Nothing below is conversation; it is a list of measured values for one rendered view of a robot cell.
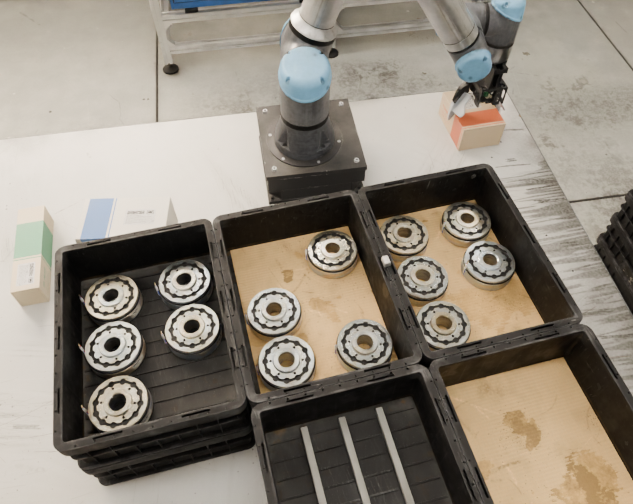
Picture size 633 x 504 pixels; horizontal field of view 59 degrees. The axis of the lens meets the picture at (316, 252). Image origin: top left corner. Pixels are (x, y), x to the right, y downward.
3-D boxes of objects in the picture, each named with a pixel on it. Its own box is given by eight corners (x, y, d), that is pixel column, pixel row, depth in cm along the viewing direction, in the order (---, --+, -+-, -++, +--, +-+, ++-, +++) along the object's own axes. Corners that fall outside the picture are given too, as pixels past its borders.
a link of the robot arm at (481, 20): (445, 24, 123) (495, 23, 124) (438, -6, 130) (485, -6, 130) (438, 54, 130) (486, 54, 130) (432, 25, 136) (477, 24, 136)
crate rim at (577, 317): (354, 195, 118) (355, 188, 117) (486, 169, 123) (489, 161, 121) (423, 367, 96) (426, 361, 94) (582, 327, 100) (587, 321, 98)
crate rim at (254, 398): (212, 224, 114) (211, 216, 112) (354, 195, 118) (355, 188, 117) (249, 411, 91) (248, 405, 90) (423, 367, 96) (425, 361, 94)
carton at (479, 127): (438, 113, 164) (442, 92, 158) (476, 107, 166) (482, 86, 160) (458, 151, 155) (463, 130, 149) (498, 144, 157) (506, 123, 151)
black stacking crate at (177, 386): (77, 282, 117) (56, 249, 108) (218, 252, 122) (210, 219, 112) (80, 474, 95) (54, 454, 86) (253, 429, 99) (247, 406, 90)
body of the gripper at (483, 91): (475, 110, 145) (487, 70, 135) (463, 89, 150) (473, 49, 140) (503, 105, 146) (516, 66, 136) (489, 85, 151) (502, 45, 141)
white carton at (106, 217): (87, 262, 134) (74, 239, 126) (97, 222, 141) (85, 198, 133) (172, 259, 134) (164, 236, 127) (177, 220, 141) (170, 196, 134)
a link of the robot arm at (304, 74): (279, 127, 131) (277, 80, 120) (279, 88, 139) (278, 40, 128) (330, 127, 132) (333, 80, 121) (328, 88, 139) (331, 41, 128)
